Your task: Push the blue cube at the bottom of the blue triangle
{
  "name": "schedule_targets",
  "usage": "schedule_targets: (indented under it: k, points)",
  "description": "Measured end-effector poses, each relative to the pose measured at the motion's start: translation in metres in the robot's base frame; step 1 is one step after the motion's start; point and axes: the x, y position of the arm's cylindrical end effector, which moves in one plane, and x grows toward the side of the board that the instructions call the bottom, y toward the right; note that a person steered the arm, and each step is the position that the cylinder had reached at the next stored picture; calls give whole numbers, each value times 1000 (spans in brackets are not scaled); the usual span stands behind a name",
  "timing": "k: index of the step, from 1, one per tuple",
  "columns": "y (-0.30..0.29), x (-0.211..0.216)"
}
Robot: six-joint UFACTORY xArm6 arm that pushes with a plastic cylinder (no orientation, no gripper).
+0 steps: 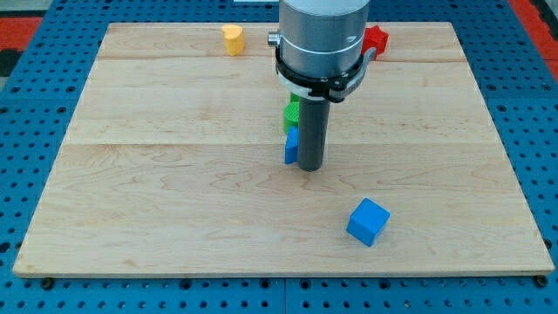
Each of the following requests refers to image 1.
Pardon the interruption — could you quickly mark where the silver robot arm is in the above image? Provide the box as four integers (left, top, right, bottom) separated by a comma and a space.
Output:
268, 0, 376, 103

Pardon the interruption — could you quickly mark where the red star block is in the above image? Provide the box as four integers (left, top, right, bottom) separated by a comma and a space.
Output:
361, 25, 389, 58

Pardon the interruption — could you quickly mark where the yellow heart block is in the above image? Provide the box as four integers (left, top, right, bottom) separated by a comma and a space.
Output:
221, 24, 245, 56

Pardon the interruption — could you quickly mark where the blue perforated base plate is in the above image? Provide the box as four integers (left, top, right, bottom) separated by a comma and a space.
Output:
1, 0, 557, 313

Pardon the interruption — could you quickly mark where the green cylinder block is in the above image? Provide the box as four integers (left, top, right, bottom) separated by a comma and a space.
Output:
282, 101, 299, 134

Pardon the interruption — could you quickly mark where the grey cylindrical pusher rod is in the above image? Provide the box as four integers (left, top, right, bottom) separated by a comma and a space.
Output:
297, 98, 330, 172

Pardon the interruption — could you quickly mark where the blue cube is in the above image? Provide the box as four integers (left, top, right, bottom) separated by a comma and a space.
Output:
346, 198, 391, 247

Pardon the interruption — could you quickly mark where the green block behind rod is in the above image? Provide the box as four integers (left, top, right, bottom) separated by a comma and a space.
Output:
289, 93, 299, 102

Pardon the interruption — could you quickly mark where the blue triangle block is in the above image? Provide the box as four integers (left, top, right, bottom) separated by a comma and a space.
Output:
284, 126, 298, 164

